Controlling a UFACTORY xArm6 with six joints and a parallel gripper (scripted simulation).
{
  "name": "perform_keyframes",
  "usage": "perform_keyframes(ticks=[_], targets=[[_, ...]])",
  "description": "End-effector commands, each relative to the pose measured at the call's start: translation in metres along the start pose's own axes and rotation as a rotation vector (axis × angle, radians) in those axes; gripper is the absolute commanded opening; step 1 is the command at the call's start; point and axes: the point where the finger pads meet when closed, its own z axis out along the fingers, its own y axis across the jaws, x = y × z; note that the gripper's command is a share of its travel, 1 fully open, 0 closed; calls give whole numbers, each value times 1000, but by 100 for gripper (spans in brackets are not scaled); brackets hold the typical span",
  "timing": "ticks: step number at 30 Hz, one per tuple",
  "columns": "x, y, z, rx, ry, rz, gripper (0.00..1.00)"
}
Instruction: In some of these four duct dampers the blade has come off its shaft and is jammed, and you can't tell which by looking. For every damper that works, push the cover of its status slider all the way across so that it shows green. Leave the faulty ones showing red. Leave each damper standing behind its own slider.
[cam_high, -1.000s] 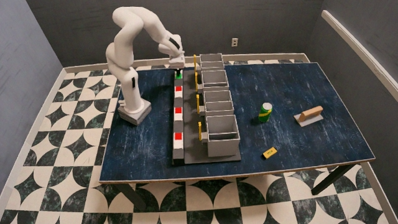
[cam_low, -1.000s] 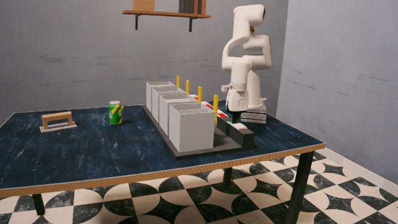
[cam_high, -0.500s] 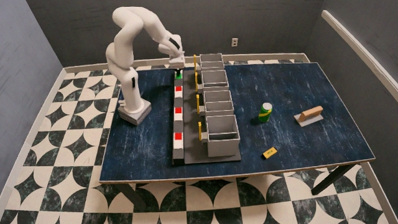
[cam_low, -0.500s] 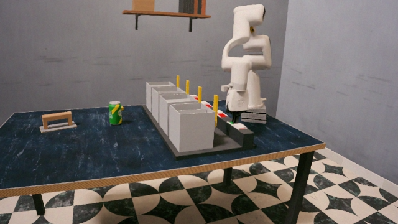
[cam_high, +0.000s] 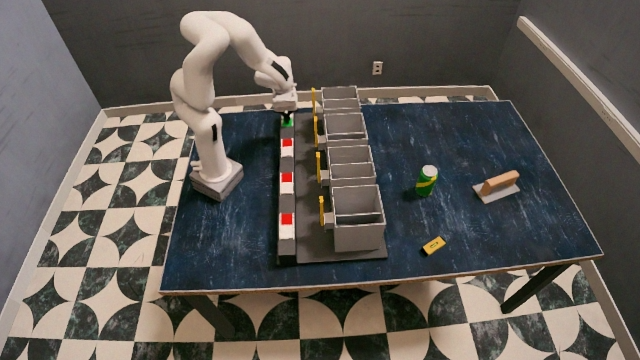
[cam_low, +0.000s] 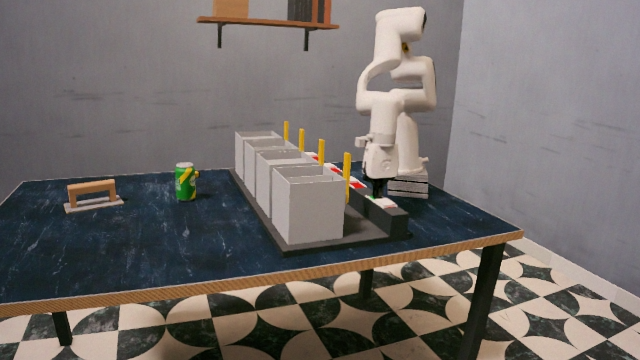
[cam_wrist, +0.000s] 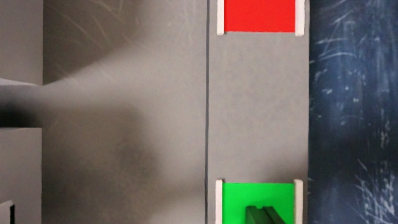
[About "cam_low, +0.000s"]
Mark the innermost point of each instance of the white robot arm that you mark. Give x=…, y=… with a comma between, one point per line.
x=391, y=50

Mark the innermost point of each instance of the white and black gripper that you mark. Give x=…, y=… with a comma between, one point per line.
x=381, y=164

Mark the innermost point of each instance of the green drink can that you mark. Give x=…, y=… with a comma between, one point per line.
x=185, y=182

